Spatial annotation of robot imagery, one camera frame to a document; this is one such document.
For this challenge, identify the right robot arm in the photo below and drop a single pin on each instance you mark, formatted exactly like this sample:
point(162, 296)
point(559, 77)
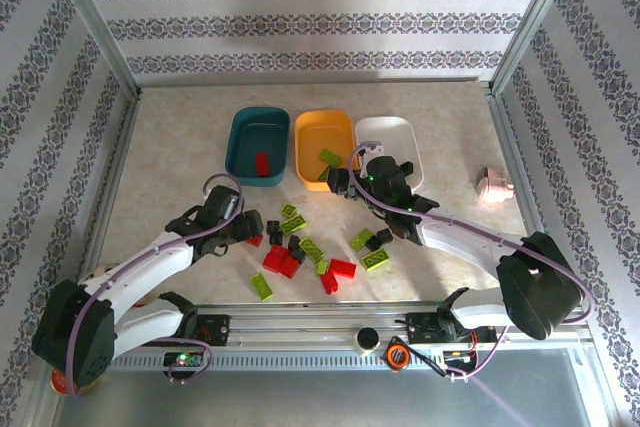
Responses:
point(540, 292)

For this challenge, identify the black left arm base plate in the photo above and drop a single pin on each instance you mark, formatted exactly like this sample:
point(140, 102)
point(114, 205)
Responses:
point(215, 329)

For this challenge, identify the small pink toy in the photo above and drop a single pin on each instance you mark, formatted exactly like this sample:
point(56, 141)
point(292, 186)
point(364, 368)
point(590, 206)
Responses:
point(495, 184)

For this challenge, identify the orange black round device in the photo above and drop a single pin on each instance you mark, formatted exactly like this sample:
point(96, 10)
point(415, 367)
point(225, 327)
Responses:
point(396, 356)

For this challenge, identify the wide aluminium base rail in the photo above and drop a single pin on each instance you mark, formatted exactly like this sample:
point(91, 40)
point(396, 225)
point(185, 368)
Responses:
point(300, 327)

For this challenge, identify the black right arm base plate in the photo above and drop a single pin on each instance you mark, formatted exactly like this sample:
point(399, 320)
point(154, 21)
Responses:
point(425, 329)

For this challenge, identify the red lego brick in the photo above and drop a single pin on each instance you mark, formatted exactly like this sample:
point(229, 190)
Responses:
point(262, 164)
point(343, 267)
point(255, 240)
point(289, 267)
point(275, 257)
point(330, 283)

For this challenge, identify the yellow plastic container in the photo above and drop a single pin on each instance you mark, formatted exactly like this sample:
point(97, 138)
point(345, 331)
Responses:
point(320, 134)

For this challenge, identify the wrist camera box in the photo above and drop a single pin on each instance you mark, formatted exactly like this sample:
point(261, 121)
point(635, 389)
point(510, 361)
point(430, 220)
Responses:
point(225, 199)
point(372, 148)

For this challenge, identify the aluminium frame post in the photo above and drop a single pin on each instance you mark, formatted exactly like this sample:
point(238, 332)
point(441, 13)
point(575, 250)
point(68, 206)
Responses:
point(533, 22)
point(94, 22)

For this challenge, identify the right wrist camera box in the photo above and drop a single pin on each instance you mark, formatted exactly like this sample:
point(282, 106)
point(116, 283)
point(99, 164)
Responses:
point(372, 148)

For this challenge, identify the teal plastic container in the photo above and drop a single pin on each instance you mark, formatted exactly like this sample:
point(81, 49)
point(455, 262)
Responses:
point(245, 147)

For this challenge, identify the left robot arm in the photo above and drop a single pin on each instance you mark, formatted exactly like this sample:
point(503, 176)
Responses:
point(75, 342)

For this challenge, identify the black square lego brick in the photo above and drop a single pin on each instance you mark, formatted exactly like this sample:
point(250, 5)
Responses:
point(273, 230)
point(372, 243)
point(299, 254)
point(294, 242)
point(384, 235)

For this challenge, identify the white plastic container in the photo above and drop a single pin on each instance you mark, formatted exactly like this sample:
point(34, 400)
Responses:
point(390, 137)

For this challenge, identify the small lime green lego brick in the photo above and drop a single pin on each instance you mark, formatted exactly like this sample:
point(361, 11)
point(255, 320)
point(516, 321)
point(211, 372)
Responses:
point(322, 267)
point(288, 210)

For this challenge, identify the black knob on white base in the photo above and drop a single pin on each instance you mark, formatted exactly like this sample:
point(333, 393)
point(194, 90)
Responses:
point(367, 339)

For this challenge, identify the aluminium side rail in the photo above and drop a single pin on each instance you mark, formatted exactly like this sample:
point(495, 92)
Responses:
point(119, 157)
point(512, 147)

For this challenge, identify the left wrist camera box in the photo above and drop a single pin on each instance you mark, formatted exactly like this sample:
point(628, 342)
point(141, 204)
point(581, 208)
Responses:
point(225, 199)

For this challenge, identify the thin aluminium crossbar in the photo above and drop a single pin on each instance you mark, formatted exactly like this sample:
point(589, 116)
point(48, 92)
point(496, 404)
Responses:
point(300, 82)

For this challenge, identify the small lit circuit board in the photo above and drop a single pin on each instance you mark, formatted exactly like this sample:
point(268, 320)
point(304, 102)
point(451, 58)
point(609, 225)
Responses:
point(182, 359)

